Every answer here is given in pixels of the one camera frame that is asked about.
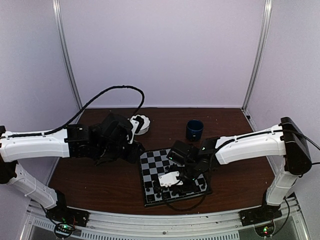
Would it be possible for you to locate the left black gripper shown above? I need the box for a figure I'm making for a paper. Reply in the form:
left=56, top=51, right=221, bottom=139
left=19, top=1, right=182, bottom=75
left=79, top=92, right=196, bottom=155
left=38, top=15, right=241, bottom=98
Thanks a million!
left=96, top=140, right=146, bottom=164

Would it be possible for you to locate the folding black silver chessboard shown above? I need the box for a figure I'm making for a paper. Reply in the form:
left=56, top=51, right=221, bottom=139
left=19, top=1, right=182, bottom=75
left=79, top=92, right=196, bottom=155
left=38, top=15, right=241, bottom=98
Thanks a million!
left=138, top=148, right=207, bottom=208

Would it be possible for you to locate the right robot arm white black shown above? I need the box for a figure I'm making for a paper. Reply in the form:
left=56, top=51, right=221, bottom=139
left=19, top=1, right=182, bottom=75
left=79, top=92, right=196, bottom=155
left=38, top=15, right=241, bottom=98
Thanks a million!
left=158, top=117, right=312, bottom=221

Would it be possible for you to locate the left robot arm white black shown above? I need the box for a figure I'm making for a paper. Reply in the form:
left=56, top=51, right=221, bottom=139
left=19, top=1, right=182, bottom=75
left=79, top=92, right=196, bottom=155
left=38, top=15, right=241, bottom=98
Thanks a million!
left=0, top=113, right=151, bottom=222

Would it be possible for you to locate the right green led circuit board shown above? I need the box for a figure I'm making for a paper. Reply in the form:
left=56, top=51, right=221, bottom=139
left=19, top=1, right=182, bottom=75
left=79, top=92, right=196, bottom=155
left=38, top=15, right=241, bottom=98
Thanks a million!
left=255, top=225, right=275, bottom=237

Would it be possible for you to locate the green led circuit board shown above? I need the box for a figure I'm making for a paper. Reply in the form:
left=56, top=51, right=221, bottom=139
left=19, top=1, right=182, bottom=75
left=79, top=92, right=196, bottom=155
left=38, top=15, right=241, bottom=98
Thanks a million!
left=255, top=225, right=275, bottom=237
left=53, top=223, right=75, bottom=235

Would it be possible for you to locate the left green led circuit board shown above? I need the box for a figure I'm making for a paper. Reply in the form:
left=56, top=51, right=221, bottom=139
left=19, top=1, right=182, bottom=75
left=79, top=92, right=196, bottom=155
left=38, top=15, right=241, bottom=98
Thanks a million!
left=53, top=223, right=75, bottom=235

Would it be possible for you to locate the white scalloped ceramic bowl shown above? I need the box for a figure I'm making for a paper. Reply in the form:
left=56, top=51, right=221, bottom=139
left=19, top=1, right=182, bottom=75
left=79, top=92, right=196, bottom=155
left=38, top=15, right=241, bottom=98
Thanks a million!
left=130, top=114, right=151, bottom=136

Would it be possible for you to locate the dark blue ceramic mug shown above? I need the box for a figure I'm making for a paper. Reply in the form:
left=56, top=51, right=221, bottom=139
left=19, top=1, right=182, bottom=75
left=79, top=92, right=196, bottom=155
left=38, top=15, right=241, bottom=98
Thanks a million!
left=185, top=119, right=204, bottom=142

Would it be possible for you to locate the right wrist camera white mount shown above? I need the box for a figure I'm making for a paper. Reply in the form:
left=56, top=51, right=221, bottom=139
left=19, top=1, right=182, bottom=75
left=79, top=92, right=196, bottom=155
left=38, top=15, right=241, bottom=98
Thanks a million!
left=158, top=171, right=183, bottom=188

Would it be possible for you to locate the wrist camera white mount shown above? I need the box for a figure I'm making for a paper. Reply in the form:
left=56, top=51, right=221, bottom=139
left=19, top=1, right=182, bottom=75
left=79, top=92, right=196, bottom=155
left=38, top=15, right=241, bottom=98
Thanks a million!
left=158, top=171, right=183, bottom=188
left=128, top=114, right=150, bottom=144

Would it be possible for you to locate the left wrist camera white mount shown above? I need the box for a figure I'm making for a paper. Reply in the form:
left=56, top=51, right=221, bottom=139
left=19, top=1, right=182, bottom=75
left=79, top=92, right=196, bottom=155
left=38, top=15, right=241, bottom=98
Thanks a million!
left=128, top=114, right=150, bottom=144

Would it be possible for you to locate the left black braided cable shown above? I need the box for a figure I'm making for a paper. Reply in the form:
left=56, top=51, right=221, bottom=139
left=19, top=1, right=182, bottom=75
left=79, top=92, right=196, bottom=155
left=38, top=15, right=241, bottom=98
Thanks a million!
left=42, top=85, right=146, bottom=137

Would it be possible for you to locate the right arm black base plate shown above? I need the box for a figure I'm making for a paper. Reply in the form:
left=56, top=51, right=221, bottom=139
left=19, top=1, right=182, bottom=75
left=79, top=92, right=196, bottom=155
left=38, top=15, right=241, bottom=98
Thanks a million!
left=239, top=206, right=282, bottom=227

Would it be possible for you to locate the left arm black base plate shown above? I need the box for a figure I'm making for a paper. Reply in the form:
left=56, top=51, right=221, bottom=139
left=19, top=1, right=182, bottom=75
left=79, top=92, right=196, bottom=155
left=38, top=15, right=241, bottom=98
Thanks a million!
left=46, top=206, right=90, bottom=227

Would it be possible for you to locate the aluminium front rail frame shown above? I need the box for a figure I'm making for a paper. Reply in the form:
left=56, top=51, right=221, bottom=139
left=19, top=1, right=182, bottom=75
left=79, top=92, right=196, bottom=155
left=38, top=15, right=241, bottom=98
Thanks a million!
left=17, top=196, right=311, bottom=240

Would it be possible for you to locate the left aluminium corner post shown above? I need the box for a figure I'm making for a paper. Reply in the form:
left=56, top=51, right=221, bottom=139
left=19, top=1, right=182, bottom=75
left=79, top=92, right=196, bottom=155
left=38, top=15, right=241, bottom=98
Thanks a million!
left=52, top=0, right=83, bottom=110

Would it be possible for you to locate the aluminium corner post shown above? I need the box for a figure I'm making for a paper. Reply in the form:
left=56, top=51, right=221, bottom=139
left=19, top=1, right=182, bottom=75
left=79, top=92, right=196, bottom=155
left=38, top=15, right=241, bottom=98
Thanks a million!
left=52, top=0, right=83, bottom=110
left=242, top=0, right=273, bottom=112

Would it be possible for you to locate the right aluminium corner post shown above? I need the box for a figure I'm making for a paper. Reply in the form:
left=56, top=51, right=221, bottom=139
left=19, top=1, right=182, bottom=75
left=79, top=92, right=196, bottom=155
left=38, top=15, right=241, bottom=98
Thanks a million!
left=242, top=0, right=273, bottom=112

